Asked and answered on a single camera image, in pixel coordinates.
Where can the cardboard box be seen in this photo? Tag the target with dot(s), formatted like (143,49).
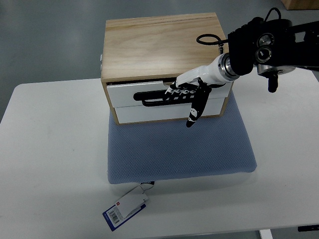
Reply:
(301,4)

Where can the blue-grey cushion mat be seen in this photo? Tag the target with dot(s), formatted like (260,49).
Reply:
(155,151)

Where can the white table leg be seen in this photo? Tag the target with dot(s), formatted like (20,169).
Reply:
(265,234)

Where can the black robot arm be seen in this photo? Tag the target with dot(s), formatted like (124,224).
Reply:
(275,47)

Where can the white drawer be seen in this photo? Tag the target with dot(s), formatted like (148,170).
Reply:
(121,95)

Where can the black table controller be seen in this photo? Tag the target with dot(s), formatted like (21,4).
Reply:
(308,228)

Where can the black drawer handle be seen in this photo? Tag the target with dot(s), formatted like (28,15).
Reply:
(159,98)

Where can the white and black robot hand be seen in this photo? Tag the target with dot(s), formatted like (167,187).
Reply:
(199,83)

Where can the white and blue price tag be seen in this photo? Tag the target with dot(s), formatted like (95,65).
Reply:
(125,208)

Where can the wooden drawer cabinet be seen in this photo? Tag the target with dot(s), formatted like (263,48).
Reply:
(156,49)

